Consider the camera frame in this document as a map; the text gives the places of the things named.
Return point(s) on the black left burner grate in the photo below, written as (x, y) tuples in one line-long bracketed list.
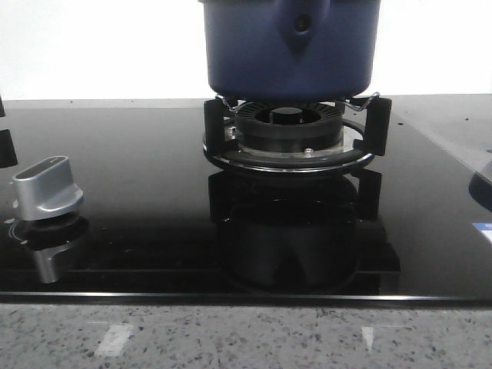
[(8, 157)]

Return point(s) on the silver stove control knob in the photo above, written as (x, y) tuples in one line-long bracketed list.
[(47, 190)]

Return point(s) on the blue cooking pot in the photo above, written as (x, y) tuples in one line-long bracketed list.
[(290, 51)]

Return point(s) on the blue white label sticker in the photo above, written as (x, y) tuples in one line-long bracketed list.
[(485, 229)]

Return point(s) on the black glass cooktop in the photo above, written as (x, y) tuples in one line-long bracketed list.
[(159, 224)]

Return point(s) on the black pot support grate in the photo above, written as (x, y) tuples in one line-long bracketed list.
[(365, 125)]

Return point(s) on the black gas burner head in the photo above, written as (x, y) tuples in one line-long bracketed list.
[(289, 127)]

